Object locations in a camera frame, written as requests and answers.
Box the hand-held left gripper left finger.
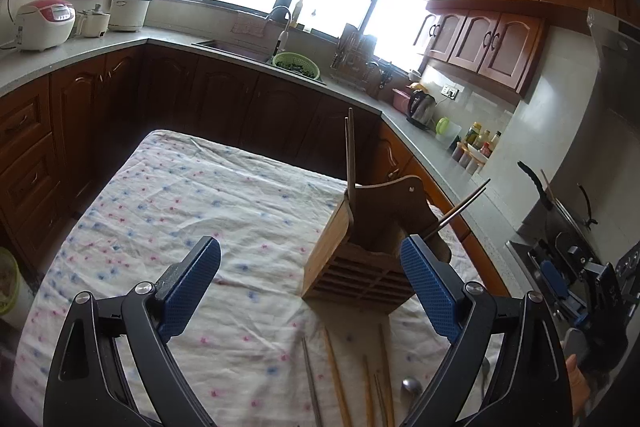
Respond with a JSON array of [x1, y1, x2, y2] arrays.
[[42, 236, 222, 427]]

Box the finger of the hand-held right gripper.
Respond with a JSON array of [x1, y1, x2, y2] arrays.
[[555, 294, 595, 332], [539, 259, 601, 308]]

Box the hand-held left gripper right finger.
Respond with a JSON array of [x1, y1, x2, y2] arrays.
[[400, 234, 573, 427]]

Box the wooden utensil holder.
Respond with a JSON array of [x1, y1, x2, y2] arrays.
[[300, 175, 453, 314]]

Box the bundle of wooden chopsticks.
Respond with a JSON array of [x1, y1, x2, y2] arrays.
[[322, 324, 398, 427]]

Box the dish rack with utensils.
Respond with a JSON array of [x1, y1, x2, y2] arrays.
[[330, 23, 381, 80]]

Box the person's right hand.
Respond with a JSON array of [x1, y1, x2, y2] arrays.
[[565, 354, 593, 415]]

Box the gas stove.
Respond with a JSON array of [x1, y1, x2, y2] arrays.
[[505, 232, 640, 323]]

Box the black wok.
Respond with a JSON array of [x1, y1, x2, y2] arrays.
[[517, 161, 601, 253]]

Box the white dotted tablecloth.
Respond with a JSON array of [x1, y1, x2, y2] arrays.
[[11, 129, 506, 427]]

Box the steel spoon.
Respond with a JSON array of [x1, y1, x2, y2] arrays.
[[400, 376, 427, 408]]

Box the group of sauce bottles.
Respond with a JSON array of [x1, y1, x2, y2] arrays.
[[462, 122, 502, 158]]

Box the green lidded cup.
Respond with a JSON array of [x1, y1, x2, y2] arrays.
[[434, 117, 463, 148]]

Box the steel electric kettle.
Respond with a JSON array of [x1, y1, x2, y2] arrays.
[[406, 89, 437, 128]]

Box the pale green bucket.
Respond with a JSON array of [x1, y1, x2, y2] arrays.
[[0, 247, 23, 333]]

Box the pink container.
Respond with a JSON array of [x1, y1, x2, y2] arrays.
[[390, 88, 413, 112]]

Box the wooden lower cabinets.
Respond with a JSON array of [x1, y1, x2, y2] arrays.
[[0, 44, 511, 298]]

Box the wooden cabinets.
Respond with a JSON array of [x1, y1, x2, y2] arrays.
[[0, 44, 511, 298], [412, 0, 618, 95]]

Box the kitchen sink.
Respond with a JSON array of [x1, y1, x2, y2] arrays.
[[192, 38, 328, 85]]

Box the wooden upper cabinets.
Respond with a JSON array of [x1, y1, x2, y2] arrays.
[[412, 0, 618, 95]]

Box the green colander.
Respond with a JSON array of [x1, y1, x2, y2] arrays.
[[271, 52, 321, 80]]

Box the grey kitchen countertop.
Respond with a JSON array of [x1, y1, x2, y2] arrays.
[[0, 19, 531, 258]]

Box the curved steel faucet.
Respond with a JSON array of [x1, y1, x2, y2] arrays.
[[262, 5, 293, 58]]

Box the small white appliance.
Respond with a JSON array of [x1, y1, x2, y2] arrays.
[[75, 4, 111, 38]]

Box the large white rice cooker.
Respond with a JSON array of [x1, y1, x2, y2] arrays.
[[107, 0, 152, 32]]

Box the white and red rice cooker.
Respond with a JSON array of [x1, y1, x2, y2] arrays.
[[14, 0, 77, 52]]

